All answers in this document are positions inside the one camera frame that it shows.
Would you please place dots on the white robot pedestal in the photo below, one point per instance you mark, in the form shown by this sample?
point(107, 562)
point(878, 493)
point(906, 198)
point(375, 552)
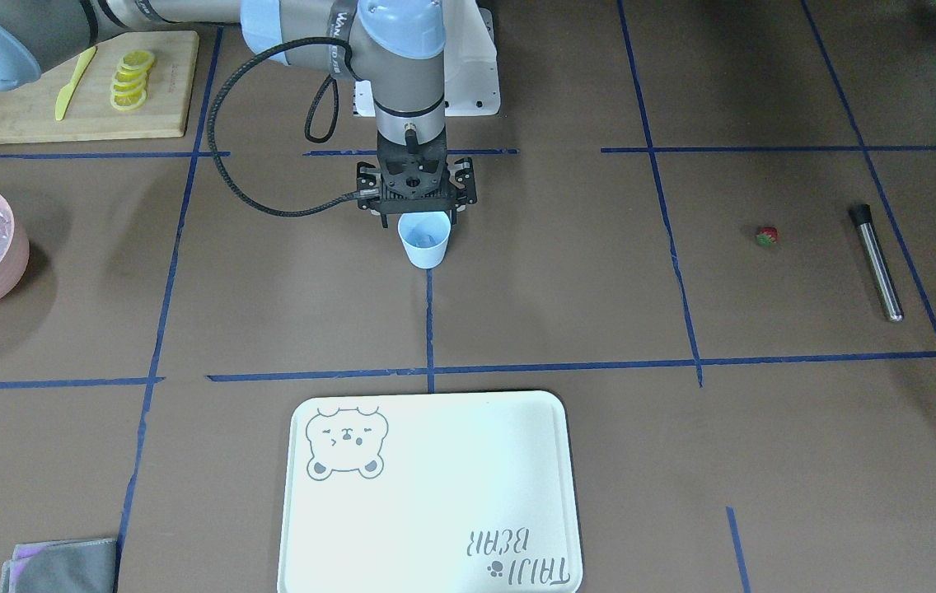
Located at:
point(464, 33)

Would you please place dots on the red strawberry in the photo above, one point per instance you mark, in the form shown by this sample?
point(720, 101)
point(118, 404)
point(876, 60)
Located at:
point(767, 236)

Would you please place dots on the lemon slices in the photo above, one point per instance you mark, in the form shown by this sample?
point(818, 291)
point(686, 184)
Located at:
point(128, 85)

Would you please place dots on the steel muddler black tip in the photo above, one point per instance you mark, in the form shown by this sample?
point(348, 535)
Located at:
point(862, 219)

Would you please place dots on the light blue plastic cup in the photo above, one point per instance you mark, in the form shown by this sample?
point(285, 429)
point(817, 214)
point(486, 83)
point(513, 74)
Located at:
point(424, 237)

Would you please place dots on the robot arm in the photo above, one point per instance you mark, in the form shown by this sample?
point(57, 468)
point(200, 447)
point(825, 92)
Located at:
point(408, 94)

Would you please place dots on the yellow plastic knife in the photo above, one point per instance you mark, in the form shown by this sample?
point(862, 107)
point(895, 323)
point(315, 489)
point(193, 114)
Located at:
point(65, 94)

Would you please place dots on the cream bear tray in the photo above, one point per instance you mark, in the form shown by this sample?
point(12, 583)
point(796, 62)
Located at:
point(454, 492)

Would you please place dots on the grey folded cloth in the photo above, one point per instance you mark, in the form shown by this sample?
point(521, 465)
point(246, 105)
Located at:
point(66, 565)

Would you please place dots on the wooden cutting board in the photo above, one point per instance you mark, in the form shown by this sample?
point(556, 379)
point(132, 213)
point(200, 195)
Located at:
point(27, 114)

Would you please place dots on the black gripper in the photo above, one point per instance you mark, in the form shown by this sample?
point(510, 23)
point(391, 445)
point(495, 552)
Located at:
point(465, 180)

